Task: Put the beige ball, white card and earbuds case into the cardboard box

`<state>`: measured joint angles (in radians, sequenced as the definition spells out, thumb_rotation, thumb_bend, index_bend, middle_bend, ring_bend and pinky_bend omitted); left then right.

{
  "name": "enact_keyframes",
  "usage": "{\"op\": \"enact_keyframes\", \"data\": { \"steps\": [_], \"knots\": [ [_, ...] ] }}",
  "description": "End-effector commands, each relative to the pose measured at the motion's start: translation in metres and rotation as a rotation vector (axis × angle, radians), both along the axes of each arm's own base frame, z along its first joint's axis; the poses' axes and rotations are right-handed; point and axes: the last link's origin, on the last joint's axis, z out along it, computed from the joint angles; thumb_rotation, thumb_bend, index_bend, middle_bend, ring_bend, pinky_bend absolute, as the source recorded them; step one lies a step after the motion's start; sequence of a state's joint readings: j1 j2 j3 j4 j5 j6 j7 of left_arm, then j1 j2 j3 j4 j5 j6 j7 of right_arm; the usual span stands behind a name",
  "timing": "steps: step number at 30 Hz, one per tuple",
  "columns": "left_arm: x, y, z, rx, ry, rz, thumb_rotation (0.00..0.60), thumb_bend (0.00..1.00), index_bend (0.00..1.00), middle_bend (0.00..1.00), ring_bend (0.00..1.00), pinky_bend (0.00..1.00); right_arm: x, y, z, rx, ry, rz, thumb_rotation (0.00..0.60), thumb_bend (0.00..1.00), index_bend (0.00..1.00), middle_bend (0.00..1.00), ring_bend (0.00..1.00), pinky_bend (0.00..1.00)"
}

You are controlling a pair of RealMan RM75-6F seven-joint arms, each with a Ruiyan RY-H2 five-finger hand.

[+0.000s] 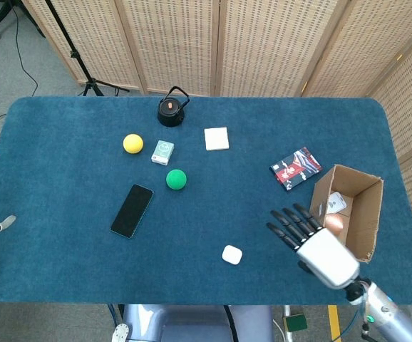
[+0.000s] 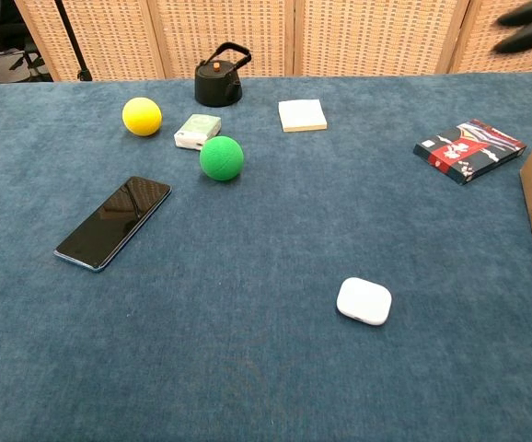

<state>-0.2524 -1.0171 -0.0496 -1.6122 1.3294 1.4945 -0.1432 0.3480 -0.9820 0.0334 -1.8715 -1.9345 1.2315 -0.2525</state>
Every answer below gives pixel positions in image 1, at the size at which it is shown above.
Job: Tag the yellow foam ball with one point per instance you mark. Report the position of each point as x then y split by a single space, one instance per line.
133 144

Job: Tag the white earbuds case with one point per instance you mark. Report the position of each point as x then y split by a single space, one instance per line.
232 254

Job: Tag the cardboard box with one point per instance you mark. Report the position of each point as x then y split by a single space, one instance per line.
366 217

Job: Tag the blue felt table cover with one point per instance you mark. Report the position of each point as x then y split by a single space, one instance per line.
85 270

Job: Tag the blue grey robot torso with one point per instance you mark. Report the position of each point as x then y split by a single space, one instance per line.
191 324

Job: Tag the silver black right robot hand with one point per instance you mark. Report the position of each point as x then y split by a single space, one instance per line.
329 258

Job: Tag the woven wicker folding screen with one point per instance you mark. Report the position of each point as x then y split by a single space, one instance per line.
263 42

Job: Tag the red black card pack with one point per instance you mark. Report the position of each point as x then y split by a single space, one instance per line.
295 171

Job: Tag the green foam ball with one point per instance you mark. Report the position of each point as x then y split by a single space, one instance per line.
176 179

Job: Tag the pale sticky note pad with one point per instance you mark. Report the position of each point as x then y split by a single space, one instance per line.
216 139

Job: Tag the black cast iron teapot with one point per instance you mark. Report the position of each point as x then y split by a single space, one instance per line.
169 112

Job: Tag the black tripod stand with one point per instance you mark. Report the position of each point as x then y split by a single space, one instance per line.
75 55

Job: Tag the black smartphone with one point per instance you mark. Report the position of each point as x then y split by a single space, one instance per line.
132 211

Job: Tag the white rectangular card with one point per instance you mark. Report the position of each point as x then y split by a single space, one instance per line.
336 202

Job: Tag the green yellow block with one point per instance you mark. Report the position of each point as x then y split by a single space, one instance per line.
296 322

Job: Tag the silver metal post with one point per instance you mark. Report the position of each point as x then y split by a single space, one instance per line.
288 336

